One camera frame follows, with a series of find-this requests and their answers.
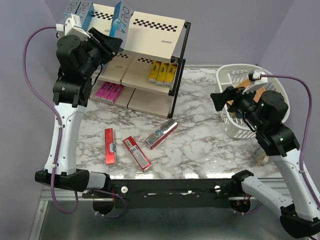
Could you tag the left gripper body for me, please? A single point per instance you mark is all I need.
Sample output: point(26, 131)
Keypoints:
point(95, 54)

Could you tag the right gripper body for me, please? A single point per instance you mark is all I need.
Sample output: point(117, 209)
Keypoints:
point(244, 103)

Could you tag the blue metallic toothpaste box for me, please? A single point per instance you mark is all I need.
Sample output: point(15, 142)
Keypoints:
point(120, 22)

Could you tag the pink toothpaste box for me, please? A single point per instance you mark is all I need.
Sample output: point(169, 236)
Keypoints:
point(107, 91)
point(101, 89)
point(115, 93)

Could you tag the pink toothpaste box back side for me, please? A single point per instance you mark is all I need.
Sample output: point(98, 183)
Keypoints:
point(115, 93)

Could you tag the silver blue R&O box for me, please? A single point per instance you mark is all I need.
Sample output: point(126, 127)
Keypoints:
point(85, 11)

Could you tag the yellow toothpaste box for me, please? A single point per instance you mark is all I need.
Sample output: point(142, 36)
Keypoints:
point(153, 74)
point(170, 74)
point(162, 74)

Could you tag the red R&O toothpaste box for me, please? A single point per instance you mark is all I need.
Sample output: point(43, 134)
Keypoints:
point(110, 146)

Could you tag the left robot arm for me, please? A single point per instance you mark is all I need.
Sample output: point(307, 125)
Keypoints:
point(78, 59)

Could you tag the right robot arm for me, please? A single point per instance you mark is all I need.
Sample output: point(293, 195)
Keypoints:
point(299, 214)

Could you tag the beige three-tier shelf rack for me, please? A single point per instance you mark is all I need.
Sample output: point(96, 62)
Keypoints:
point(150, 38)

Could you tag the woven wicker fan tray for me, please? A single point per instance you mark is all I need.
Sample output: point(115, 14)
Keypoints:
point(245, 84)

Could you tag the white plastic dish basket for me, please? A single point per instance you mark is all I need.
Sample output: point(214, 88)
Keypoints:
point(233, 75)

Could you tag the silver red R&O box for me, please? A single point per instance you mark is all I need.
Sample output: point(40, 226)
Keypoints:
point(161, 133)

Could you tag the red toothpaste box barcode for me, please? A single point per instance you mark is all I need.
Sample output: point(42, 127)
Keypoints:
point(137, 153)

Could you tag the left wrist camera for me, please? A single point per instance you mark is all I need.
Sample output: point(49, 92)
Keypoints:
point(71, 26)

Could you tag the black mounting rail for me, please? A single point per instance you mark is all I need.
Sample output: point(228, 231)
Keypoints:
point(180, 193)

